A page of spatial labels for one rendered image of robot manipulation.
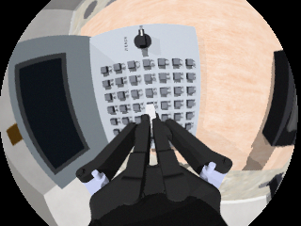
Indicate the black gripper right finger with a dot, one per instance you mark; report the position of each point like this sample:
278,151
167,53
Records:
209,165

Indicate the large grey cabinet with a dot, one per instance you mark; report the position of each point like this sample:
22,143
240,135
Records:
53,96

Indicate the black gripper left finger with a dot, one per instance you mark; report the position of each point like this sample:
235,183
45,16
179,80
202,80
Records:
102,169

